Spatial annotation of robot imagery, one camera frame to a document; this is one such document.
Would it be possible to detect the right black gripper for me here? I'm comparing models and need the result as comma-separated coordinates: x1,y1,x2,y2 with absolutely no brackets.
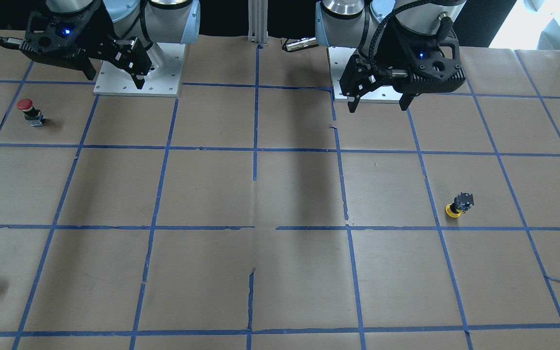
20,9,152,89

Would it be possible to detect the aluminium frame post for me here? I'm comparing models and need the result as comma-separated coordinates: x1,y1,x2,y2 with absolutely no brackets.
247,0,268,47

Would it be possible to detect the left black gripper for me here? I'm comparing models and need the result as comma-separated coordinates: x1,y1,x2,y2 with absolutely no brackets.
340,18,465,113

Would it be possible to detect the red push button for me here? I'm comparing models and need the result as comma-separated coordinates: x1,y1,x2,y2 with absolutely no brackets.
16,98,44,127

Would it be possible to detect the yellow push button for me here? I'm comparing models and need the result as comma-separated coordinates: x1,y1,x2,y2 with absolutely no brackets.
445,192,475,218

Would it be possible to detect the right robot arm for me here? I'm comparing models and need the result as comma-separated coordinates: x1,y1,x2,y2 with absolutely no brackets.
0,0,201,97

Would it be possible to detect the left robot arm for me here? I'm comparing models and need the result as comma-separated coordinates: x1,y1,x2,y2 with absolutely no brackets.
315,0,466,113

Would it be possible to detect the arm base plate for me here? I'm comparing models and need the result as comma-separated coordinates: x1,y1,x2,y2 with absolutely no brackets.
93,43,186,97
328,47,409,103

